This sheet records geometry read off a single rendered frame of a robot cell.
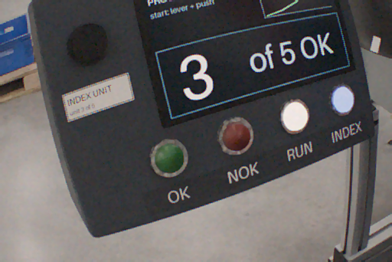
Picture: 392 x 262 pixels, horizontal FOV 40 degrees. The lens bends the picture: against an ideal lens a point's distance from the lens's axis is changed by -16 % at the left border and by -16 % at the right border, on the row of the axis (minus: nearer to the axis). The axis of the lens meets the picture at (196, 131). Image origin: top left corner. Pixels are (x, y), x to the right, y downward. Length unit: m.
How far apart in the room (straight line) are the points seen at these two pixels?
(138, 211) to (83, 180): 0.05
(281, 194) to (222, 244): 0.34
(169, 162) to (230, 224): 1.76
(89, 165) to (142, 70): 0.07
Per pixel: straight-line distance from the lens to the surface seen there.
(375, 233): 0.75
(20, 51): 3.65
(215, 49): 0.44
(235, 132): 0.44
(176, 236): 2.17
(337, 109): 0.49
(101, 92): 0.42
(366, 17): 1.11
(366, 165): 0.64
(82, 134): 0.42
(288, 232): 2.11
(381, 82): 2.72
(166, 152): 0.43
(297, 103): 0.47
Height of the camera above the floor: 1.34
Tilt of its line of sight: 29 degrees down
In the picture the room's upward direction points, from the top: 9 degrees counter-clockwise
